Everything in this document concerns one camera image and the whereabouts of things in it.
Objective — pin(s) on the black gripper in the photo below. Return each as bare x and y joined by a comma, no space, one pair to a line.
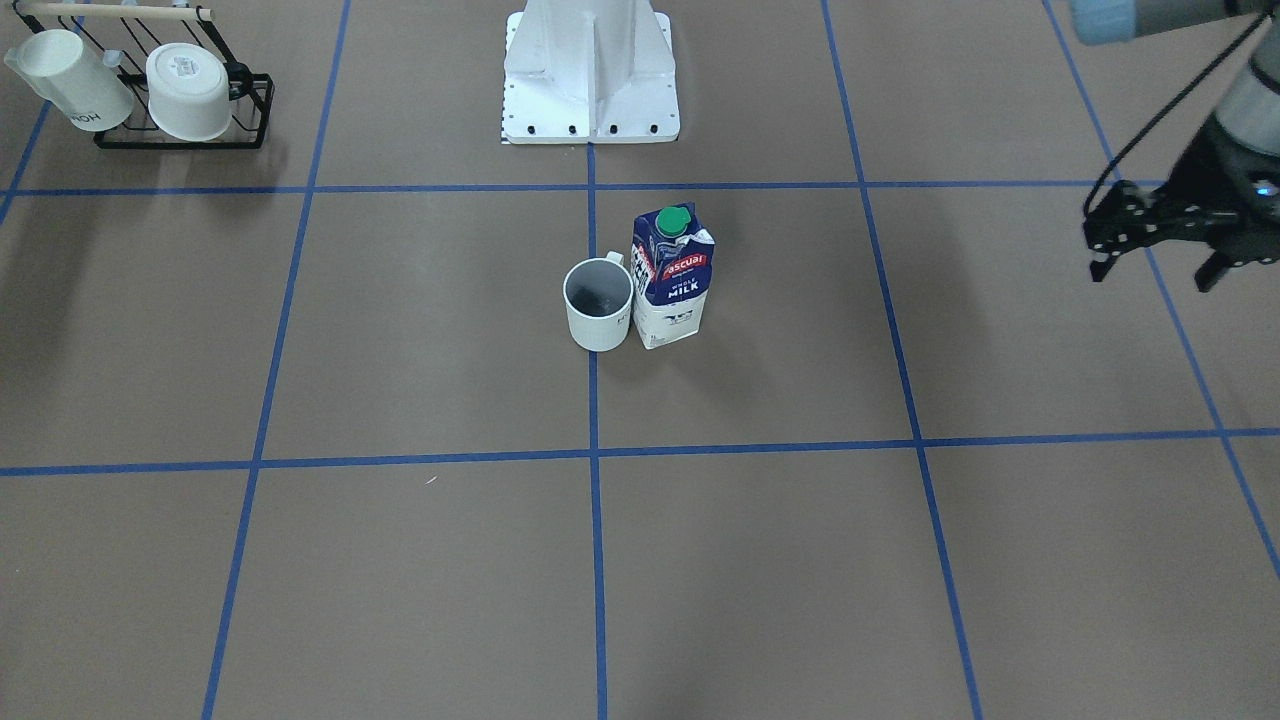
1203,176

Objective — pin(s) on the blue white milk carton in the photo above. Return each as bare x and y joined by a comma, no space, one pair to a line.
672,267

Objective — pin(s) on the white mug grey inside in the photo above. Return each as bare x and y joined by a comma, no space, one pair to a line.
598,295

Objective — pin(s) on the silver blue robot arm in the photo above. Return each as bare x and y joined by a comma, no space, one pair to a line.
1248,107

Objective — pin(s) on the white bowl cup in rack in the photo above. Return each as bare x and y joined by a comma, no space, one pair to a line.
188,92

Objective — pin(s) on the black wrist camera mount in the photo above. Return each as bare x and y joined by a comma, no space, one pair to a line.
1129,217

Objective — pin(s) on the white pedestal column base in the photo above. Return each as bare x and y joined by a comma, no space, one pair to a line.
589,72

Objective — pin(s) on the black wire cup rack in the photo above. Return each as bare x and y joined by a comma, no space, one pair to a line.
142,76

